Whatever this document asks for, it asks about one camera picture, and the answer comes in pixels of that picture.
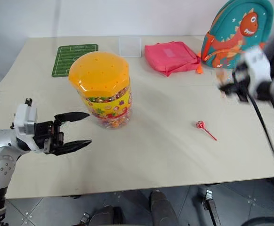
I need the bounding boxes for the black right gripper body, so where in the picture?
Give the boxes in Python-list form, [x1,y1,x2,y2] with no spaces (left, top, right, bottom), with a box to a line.
[231,63,251,103]

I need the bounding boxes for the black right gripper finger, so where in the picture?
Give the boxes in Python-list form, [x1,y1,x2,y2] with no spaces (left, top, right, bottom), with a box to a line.
[221,90,242,102]
[218,81,234,93]

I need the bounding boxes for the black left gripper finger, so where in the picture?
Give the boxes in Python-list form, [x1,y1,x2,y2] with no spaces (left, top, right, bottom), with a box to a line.
[53,139,93,156]
[54,112,91,125]

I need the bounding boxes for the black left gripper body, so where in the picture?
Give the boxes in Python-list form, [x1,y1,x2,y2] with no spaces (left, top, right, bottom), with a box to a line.
[32,119,65,155]

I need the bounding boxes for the clear plastic lollipop jar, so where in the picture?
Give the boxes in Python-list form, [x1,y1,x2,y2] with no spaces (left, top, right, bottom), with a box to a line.
[80,85,132,129]

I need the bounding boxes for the orange jar lid with holes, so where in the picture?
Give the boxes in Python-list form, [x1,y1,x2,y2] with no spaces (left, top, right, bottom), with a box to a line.
[68,51,130,98]

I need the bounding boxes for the red wrapped lollipop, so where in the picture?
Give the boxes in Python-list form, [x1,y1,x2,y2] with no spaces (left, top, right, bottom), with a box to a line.
[195,120,218,142]

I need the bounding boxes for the teal dinosaur backpack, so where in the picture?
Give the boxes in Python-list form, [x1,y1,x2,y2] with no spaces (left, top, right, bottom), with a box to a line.
[200,0,274,70]

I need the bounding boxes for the green soccer field mat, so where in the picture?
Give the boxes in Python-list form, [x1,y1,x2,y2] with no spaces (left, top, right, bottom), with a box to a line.
[51,43,99,78]

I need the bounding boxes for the pink fabric bag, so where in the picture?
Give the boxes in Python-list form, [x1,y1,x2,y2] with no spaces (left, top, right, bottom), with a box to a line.
[144,41,202,77]

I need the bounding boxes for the dark rounded shape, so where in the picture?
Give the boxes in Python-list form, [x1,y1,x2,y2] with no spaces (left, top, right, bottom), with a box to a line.
[149,190,180,226]
[89,204,124,226]

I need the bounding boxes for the clear plastic box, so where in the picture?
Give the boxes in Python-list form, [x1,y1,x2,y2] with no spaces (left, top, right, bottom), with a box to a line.
[118,36,142,58]

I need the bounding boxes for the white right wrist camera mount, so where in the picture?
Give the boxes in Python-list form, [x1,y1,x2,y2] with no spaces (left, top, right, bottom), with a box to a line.
[242,46,273,100]

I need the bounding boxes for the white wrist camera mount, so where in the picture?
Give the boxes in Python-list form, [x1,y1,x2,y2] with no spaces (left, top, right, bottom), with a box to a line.
[11,97,38,142]
[242,46,273,100]

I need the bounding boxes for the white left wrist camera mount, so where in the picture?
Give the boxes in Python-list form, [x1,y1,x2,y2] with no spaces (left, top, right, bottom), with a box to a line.
[11,97,38,142]

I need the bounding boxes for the metal table leg bracket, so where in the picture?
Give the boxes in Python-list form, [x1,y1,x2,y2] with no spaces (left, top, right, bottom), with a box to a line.
[201,187,223,226]

